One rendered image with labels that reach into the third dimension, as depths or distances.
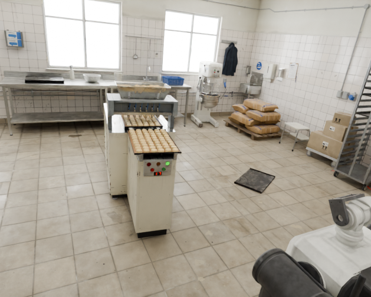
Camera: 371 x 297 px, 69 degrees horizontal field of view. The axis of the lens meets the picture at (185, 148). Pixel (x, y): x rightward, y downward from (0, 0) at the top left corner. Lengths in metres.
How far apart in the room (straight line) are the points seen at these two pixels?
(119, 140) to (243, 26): 5.10
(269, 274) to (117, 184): 2.63
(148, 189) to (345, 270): 1.91
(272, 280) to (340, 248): 0.21
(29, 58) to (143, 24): 2.26
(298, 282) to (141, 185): 1.89
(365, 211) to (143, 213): 2.04
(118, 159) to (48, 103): 3.27
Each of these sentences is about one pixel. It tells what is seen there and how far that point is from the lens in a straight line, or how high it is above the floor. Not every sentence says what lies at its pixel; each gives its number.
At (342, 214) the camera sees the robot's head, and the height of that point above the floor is 1.46.
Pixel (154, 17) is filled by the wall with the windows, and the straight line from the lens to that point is 6.21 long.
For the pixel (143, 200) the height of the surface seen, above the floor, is 0.44.
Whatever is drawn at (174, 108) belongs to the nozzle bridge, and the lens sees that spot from 2.92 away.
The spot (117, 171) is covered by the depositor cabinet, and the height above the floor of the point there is 0.38.
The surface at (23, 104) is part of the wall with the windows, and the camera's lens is 6.06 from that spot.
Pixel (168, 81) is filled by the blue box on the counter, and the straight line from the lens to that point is 5.81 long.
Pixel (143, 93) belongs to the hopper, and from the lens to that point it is 2.88.
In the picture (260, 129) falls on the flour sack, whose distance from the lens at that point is 5.75.
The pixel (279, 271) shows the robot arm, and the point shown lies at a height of 1.37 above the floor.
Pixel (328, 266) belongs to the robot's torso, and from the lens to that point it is 0.74.
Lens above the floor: 1.80
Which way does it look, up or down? 22 degrees down
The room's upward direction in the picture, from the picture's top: 6 degrees clockwise
